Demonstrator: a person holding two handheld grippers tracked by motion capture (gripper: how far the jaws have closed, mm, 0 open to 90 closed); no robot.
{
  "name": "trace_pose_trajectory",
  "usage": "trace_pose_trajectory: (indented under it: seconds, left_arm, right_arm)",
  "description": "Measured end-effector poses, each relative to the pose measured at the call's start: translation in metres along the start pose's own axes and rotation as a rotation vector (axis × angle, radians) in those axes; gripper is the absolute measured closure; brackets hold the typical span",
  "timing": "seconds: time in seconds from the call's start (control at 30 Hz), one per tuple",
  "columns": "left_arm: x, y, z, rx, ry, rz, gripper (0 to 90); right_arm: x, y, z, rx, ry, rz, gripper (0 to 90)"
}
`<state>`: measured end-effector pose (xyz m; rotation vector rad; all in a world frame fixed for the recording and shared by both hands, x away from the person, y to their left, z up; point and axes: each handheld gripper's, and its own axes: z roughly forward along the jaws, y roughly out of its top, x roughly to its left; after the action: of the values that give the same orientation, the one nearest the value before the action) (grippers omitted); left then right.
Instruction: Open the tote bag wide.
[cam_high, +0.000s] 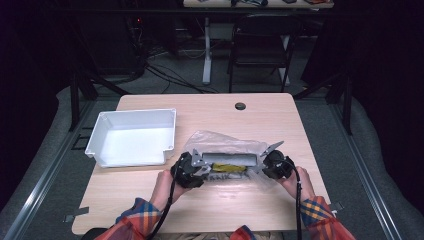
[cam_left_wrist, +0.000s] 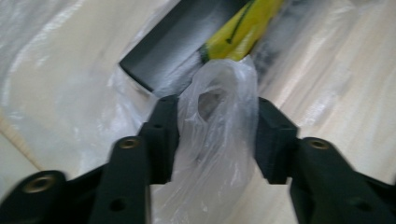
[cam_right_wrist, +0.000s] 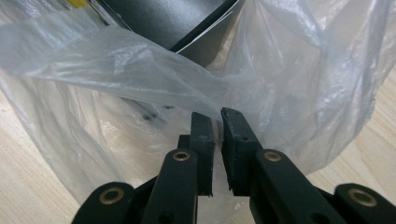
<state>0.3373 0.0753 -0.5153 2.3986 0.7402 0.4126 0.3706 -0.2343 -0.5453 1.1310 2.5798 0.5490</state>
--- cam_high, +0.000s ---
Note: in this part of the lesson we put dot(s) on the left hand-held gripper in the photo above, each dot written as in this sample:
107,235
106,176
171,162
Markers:
186,171

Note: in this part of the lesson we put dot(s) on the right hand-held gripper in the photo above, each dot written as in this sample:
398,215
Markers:
276,166

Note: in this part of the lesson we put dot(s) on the yellow packet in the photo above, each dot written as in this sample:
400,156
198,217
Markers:
228,167

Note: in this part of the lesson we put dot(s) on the clear plastic bag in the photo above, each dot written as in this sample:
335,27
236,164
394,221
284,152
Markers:
220,141

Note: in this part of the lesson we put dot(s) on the grey rectangular box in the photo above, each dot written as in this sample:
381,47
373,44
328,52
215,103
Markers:
230,158

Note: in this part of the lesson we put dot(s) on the person's left hand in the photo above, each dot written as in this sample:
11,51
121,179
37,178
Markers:
163,190

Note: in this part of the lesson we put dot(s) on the person's right hand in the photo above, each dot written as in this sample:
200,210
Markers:
300,186

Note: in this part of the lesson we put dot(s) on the white plastic bin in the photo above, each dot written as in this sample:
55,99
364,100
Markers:
133,146

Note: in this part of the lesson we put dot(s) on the grey tape strip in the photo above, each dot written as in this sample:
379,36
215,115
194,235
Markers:
337,206
77,213

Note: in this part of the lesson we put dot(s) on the person's plaid shirt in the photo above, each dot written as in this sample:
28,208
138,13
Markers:
243,233

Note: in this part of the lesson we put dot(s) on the black metal stand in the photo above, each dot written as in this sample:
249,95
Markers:
75,100
347,103

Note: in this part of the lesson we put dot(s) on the white desk leg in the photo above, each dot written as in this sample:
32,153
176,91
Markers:
207,56

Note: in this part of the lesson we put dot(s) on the black chair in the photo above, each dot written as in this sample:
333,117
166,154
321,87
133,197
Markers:
263,43

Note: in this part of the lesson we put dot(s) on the wooden background desk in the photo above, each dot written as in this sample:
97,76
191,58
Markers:
216,3

